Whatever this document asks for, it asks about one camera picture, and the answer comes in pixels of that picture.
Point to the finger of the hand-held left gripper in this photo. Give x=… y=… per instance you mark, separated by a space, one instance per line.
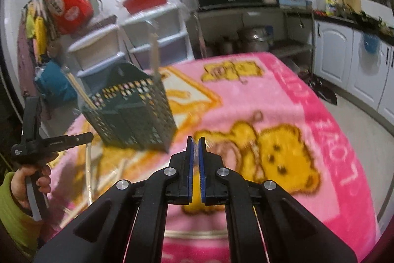
x=69 y=139

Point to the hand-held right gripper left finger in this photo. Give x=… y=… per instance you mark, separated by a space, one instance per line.
x=190 y=159

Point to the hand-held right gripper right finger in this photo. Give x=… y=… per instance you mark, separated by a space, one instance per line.
x=202 y=164

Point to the wooden chopsticks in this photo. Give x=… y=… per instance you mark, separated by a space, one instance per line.
x=154 y=56
x=88 y=170
x=78 y=90
x=118 y=172

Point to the dark green utensil basket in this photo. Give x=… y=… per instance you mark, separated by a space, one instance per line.
x=132 y=115

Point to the person's left forearm green sleeve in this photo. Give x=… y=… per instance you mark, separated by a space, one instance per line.
x=14 y=226

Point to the person's left hand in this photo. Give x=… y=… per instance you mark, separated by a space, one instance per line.
x=20 y=184

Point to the teal bag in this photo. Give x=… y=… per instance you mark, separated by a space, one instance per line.
x=54 y=81

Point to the beige plastic drawer unit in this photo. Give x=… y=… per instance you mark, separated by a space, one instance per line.
x=95 y=44

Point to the pink printed bear blanket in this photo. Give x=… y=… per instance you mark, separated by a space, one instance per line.
x=277 y=90

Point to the yellow hanging cloths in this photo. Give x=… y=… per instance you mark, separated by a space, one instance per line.
x=38 y=32

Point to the grey plastic drawer unit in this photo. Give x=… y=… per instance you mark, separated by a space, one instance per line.
x=160 y=32

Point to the red shopping bag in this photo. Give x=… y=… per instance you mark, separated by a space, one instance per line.
x=66 y=4

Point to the steel cooking pot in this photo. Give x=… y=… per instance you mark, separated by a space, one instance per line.
x=254 y=38

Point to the black dustpan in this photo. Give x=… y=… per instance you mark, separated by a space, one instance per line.
x=323 y=90

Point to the metal shelf rack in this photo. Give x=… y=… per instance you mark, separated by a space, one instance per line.
x=292 y=49

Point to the white kitchen cabinets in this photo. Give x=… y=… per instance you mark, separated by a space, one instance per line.
x=335 y=56

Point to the blue hanging bag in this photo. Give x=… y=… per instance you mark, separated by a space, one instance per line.
x=371 y=44

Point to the black kitchen countertop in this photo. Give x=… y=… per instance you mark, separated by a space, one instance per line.
x=354 y=19

